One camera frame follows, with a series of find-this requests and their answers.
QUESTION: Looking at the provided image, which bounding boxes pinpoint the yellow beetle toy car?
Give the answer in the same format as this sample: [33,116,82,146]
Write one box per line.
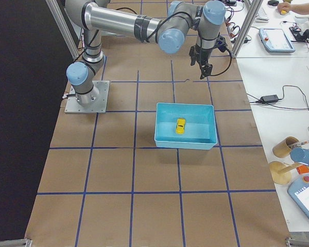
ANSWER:
[176,118,186,134]

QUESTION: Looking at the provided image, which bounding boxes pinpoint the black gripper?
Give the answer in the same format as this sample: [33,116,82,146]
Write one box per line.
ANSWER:
[189,45,214,79]

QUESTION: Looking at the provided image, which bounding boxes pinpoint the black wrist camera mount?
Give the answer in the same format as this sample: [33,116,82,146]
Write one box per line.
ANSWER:
[215,35,227,52]

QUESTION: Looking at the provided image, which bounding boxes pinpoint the wooden tape dispenser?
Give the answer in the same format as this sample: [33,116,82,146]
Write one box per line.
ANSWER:
[269,161,302,185]

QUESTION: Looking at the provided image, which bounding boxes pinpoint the brown paper table cover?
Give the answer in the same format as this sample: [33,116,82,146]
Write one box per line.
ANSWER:
[25,30,288,246]

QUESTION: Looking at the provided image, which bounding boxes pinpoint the person's forearm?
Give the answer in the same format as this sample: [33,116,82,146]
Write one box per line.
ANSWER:
[277,2,309,15]

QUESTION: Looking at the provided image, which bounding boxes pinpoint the aluminium frame post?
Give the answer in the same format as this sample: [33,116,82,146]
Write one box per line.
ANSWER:
[232,0,263,58]

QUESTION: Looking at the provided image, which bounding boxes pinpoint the cardboard tube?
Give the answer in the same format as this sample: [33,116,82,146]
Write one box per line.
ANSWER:
[272,136,299,158]

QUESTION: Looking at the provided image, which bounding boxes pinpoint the black power adapter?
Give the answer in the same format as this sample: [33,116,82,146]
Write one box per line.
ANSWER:
[260,95,280,103]

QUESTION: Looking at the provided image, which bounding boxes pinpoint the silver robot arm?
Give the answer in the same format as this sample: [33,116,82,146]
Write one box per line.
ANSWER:
[65,1,226,106]

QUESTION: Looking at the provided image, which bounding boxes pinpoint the blue round caps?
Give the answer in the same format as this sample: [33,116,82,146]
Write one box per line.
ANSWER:
[290,147,309,166]

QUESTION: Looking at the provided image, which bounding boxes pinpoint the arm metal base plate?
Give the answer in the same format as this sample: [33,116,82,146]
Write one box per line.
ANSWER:
[64,80,110,114]

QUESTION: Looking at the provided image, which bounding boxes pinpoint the light blue plastic bin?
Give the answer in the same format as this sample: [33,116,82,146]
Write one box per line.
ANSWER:
[154,102,218,150]

